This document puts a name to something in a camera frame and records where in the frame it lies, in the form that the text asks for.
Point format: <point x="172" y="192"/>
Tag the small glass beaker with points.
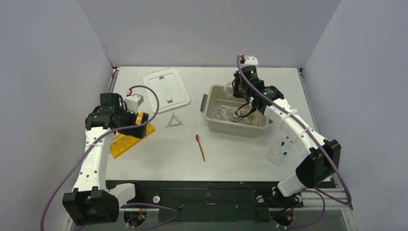
<point x="235" y="116"/>

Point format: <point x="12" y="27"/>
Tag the yellow test tube rack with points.
<point x="122" y="143"/>

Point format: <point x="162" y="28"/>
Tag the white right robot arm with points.
<point x="320" y="156"/>

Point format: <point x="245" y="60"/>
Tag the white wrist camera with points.
<point x="248" y="60"/>
<point x="133" y="101"/>

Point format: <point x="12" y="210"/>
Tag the aluminium rail frame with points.
<point x="333" y="198"/>

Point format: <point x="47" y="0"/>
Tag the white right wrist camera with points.
<point x="248" y="60"/>

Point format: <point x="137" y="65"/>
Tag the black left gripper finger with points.
<point x="143" y="118"/>
<point x="139" y="132"/>

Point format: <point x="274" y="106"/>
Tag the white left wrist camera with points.
<point x="133" y="101"/>

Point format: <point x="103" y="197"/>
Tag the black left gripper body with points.
<point x="127" y="118"/>

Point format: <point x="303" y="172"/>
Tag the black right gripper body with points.
<point x="239" y="87"/>

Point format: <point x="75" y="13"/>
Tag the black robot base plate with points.
<point x="222" y="201"/>

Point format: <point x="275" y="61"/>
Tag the beige plastic bin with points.
<point x="217" y="98"/>

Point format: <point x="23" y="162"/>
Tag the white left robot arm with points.
<point x="90" y="202"/>

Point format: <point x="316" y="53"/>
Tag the white bin lid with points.
<point x="169" y="88"/>

